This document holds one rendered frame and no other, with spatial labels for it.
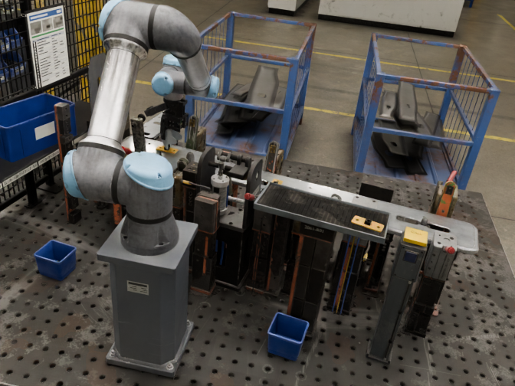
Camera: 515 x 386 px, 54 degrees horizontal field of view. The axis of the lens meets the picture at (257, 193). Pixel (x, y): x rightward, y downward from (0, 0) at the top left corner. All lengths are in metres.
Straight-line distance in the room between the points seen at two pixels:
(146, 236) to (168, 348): 0.38
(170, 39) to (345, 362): 1.07
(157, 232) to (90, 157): 0.24
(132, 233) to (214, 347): 0.51
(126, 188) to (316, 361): 0.80
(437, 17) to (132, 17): 8.57
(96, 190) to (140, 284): 0.27
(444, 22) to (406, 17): 0.64
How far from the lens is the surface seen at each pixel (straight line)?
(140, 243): 1.30
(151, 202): 1.24
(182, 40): 1.40
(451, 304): 2.00
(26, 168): 1.91
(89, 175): 1.27
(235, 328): 1.69
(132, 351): 1.55
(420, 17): 9.69
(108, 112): 1.32
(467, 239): 1.80
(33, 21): 2.16
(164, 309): 1.40
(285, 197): 1.47
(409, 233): 1.43
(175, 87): 1.76
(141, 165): 1.24
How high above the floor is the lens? 1.92
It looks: 31 degrees down
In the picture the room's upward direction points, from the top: 6 degrees clockwise
